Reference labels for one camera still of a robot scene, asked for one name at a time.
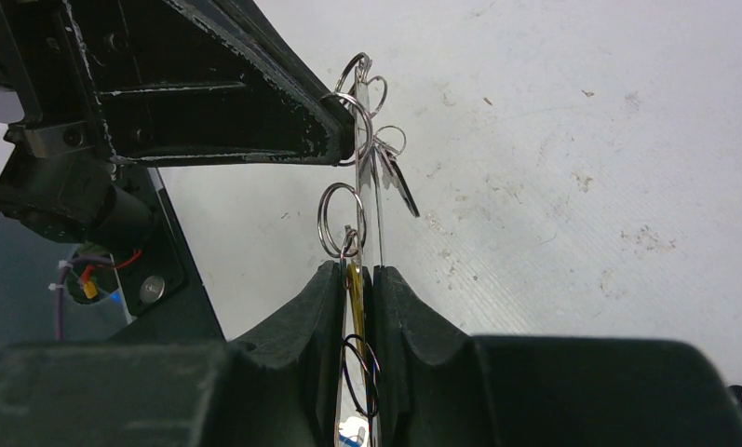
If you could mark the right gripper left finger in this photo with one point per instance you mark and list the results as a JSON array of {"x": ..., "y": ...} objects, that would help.
[{"x": 275, "y": 385}]

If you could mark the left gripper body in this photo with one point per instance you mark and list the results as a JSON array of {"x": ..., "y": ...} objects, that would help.
[{"x": 58, "y": 181}]

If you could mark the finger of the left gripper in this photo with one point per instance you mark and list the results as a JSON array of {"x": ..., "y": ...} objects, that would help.
[{"x": 186, "y": 83}]

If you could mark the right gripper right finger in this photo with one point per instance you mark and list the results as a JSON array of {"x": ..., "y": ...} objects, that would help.
[{"x": 440, "y": 386}]

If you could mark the metal key ring plate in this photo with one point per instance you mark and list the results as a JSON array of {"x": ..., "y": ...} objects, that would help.
[{"x": 363, "y": 94}]

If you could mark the yellow tagged key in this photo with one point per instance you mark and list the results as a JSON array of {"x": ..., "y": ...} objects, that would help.
[{"x": 355, "y": 289}]

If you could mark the black tagged key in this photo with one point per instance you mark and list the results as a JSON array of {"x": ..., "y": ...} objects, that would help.
[{"x": 393, "y": 176}]

